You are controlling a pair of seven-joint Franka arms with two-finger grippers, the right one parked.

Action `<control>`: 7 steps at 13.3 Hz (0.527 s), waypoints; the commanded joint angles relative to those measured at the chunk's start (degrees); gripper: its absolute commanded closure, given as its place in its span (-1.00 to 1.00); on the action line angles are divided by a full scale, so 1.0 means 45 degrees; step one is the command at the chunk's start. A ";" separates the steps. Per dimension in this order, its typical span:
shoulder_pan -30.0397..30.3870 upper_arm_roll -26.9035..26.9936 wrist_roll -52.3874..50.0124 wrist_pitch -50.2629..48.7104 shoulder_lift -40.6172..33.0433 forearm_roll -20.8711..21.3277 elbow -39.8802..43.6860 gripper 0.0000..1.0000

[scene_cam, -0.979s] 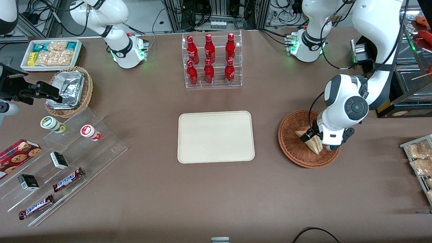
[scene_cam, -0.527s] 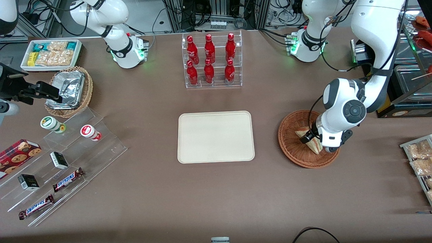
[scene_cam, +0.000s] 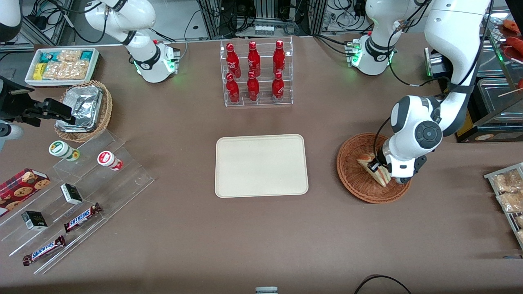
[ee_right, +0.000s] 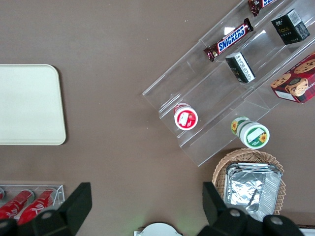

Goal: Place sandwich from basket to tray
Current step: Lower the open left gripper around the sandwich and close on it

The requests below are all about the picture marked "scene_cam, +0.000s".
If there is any red plaid cookie box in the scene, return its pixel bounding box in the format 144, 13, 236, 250
0, 168, 51, 217

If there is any brown snickers bar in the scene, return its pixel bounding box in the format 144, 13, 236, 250
22, 235, 66, 267
63, 203, 103, 233

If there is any black floor cable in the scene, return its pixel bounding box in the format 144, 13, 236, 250
353, 275, 413, 294

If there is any red cola bottle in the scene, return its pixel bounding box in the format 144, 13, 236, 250
248, 41, 261, 77
226, 42, 241, 79
273, 40, 286, 75
226, 73, 240, 104
272, 71, 285, 102
247, 71, 260, 102

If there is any silver foil package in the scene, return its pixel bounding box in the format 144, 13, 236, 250
56, 114, 97, 133
63, 86, 103, 123

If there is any green lid snack cup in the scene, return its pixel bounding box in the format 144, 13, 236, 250
49, 140, 80, 162

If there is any clear bag of fried snacks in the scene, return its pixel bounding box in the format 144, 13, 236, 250
492, 169, 523, 193
496, 191, 523, 213

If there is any small clear rice cracker pack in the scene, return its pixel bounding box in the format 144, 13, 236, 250
57, 49, 83, 62

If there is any clear acrylic stepped stand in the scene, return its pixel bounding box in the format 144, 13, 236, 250
0, 130, 155, 275

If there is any clear acrylic bottle rack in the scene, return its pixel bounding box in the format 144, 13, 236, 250
220, 36, 294, 107

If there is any white rectangular snack bin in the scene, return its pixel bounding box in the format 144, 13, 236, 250
25, 47, 100, 87

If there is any red lid snack cup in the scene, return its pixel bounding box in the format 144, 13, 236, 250
97, 151, 123, 171

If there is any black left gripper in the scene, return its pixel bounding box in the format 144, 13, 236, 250
368, 149, 393, 178

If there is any large clear rice cracker pack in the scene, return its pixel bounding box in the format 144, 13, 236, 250
42, 60, 89, 80

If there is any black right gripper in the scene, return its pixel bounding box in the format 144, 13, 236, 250
0, 78, 76, 126

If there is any triangular sandwich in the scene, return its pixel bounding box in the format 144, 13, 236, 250
357, 153, 393, 187

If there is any black hot food display case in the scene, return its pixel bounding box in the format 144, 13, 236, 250
451, 8, 523, 143

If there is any small black box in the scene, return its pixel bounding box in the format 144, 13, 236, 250
60, 183, 83, 205
21, 211, 48, 231

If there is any beige rectangular plastic tray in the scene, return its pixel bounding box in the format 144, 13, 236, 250
215, 134, 309, 198

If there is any steel food pan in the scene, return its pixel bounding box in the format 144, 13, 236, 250
477, 78, 523, 115
476, 49, 510, 78

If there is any light wicker basket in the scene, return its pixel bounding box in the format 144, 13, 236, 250
54, 80, 113, 143

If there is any silver box with green light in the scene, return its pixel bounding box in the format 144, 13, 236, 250
424, 47, 453, 80

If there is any brown round wicker basket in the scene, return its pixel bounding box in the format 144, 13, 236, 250
336, 133, 413, 204

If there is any metal wire snack tray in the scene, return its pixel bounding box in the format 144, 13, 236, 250
484, 163, 523, 249

